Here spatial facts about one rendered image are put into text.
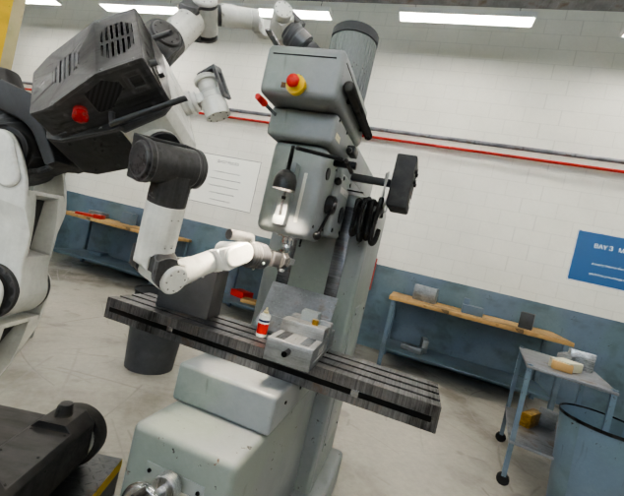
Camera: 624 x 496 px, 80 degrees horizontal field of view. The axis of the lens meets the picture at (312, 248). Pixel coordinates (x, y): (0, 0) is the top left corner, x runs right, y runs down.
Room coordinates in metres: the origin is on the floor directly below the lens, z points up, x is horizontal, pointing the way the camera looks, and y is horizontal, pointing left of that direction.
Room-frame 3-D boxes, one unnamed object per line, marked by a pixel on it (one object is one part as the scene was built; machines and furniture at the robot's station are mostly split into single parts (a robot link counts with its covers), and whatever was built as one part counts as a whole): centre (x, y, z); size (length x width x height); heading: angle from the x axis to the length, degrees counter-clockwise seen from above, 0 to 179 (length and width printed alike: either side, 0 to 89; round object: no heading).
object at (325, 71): (1.36, 0.09, 1.81); 0.47 x 0.26 x 0.16; 164
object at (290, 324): (1.25, -0.04, 1.02); 0.15 x 0.06 x 0.04; 76
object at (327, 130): (1.39, 0.08, 1.68); 0.34 x 0.24 x 0.10; 164
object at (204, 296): (1.48, 0.43, 1.03); 0.22 x 0.12 x 0.20; 81
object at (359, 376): (1.35, 0.09, 0.89); 1.24 x 0.23 x 0.08; 74
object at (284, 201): (1.24, 0.12, 1.45); 0.04 x 0.04 x 0.21; 74
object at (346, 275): (1.94, -0.08, 0.78); 0.50 x 0.47 x 1.56; 164
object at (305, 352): (1.28, -0.04, 0.98); 0.35 x 0.15 x 0.11; 166
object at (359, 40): (1.59, 0.02, 2.05); 0.20 x 0.20 x 0.32
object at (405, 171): (1.54, -0.31, 1.62); 0.20 x 0.09 x 0.21; 164
